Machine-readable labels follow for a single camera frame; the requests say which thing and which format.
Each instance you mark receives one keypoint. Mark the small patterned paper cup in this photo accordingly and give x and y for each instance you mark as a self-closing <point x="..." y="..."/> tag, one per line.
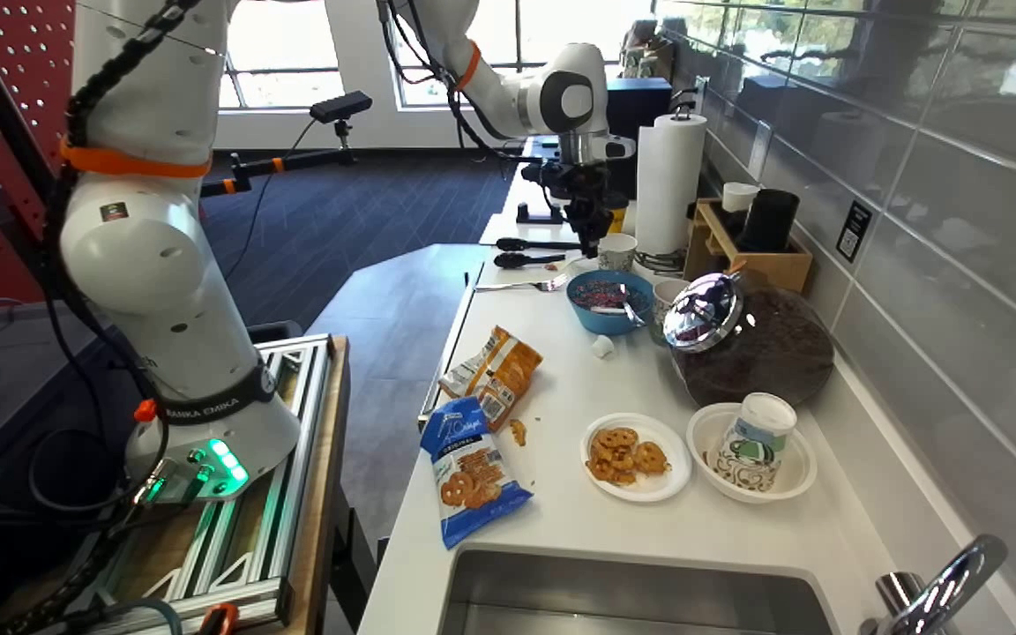
<point x="614" y="249"/>

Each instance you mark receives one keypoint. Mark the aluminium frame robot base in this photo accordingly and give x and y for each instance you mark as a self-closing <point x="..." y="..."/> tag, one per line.
<point x="267" y="562"/>

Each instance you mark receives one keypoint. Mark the white bowl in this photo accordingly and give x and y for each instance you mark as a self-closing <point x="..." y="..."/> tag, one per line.
<point x="708" y="434"/>

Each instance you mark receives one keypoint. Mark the dark brown towel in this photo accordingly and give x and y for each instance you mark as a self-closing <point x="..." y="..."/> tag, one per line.
<point x="776" y="348"/>

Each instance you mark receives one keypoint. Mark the wooden organizer box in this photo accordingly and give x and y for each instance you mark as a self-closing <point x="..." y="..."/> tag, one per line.
<point x="709" y="249"/>

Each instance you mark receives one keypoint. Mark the black coffee machine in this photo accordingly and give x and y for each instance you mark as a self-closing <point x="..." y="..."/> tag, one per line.
<point x="632" y="102"/>

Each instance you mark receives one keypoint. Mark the patterned paper cup lying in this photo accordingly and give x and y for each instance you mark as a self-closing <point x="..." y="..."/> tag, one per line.
<point x="759" y="434"/>

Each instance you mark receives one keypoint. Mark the blue snack bag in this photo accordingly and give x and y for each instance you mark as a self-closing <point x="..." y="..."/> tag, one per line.
<point x="469" y="478"/>

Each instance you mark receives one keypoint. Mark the black tongs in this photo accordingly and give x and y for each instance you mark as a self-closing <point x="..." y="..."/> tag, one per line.
<point x="511" y="251"/>

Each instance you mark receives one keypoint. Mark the chrome faucet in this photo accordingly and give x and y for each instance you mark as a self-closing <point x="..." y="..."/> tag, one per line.
<point x="924" y="608"/>

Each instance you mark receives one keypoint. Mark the black phone stand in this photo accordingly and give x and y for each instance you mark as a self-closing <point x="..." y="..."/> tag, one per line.
<point x="538" y="215"/>

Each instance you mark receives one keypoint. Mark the black camera on tripod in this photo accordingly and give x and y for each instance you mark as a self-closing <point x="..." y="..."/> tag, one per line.
<point x="334" y="111"/>

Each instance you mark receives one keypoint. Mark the orange snack bag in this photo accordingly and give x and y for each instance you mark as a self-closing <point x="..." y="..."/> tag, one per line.
<point x="498" y="374"/>

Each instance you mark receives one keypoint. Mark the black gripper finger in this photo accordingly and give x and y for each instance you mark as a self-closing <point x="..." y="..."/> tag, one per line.
<point x="578" y="236"/>
<point x="598" y="231"/>

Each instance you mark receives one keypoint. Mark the blue bowl with beads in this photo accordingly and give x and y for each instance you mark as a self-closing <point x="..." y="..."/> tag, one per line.
<point x="611" y="300"/>

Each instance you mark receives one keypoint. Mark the white plate with pretzels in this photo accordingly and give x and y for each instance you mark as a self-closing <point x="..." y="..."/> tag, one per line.
<point x="637" y="455"/>

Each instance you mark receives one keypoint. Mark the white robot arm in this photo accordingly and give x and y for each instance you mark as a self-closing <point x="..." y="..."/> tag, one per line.
<point x="140" y="147"/>

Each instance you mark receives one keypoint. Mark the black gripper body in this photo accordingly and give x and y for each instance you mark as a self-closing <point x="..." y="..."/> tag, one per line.
<point x="583" y="181"/>

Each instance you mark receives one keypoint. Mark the black cup in organizer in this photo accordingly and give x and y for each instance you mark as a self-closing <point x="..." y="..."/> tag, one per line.
<point x="769" y="220"/>

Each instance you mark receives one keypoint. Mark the white paper towel roll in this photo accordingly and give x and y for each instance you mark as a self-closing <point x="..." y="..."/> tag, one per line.
<point x="666" y="181"/>

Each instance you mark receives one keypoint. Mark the steel sink basin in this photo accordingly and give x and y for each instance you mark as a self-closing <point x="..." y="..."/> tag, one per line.
<point x="556" y="595"/>

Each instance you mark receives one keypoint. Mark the white plastic spoon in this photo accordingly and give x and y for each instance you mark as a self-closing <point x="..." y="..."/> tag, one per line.
<point x="519" y="284"/>

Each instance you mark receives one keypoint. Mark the black wall outlet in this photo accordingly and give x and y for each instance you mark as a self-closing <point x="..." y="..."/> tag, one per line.
<point x="856" y="231"/>

